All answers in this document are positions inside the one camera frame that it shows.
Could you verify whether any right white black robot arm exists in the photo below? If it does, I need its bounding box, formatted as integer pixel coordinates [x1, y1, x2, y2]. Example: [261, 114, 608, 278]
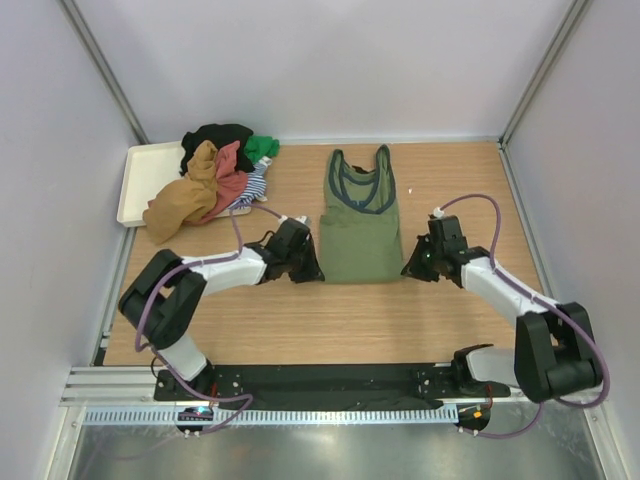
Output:
[402, 210, 610, 407]

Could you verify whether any white plastic tray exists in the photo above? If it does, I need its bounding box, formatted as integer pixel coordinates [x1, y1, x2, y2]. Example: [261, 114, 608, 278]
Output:
[116, 140, 252, 229]

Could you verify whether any dusty pink tank top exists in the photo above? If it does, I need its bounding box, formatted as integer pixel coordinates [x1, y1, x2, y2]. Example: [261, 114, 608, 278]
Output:
[202, 141, 248, 223]

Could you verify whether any bright green tank top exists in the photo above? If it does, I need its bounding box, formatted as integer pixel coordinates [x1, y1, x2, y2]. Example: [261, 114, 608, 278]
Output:
[244, 135, 280, 164]

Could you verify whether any right aluminium frame post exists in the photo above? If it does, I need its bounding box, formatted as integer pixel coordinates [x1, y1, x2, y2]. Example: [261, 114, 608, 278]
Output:
[498, 0, 592, 149]

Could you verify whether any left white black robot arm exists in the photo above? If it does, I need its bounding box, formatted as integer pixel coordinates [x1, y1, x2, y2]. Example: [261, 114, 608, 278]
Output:
[118, 216, 324, 400]

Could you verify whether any left aluminium frame post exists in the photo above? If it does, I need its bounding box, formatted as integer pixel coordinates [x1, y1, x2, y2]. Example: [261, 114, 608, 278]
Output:
[57, 0, 149, 145]

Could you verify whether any slotted white cable duct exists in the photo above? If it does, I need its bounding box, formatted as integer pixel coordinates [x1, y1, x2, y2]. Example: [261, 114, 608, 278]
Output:
[83, 404, 458, 427]

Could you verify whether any black tank top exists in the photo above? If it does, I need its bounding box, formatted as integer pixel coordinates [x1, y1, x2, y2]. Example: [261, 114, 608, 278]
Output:
[180, 123, 255, 176]

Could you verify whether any blue white striped tank top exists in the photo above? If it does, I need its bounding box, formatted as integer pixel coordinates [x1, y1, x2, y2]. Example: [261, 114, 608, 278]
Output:
[230, 156, 272, 208]

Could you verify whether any tan brown tank top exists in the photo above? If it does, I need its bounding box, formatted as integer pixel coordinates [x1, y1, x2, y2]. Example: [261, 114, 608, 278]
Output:
[143, 140, 218, 245]

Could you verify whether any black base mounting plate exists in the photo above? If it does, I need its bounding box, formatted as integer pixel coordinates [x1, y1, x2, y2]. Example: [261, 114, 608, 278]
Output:
[152, 362, 512, 412]

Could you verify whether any olive green printed tank top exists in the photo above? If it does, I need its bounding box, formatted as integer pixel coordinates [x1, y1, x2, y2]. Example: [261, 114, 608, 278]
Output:
[319, 145, 403, 284]

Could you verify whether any aluminium frame post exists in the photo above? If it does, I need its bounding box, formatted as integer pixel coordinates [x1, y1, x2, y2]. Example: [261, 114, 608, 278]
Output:
[498, 0, 592, 149]
[57, 0, 149, 145]

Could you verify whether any aluminium front rail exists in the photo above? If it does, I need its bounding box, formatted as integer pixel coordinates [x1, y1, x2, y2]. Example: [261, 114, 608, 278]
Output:
[59, 360, 609, 407]

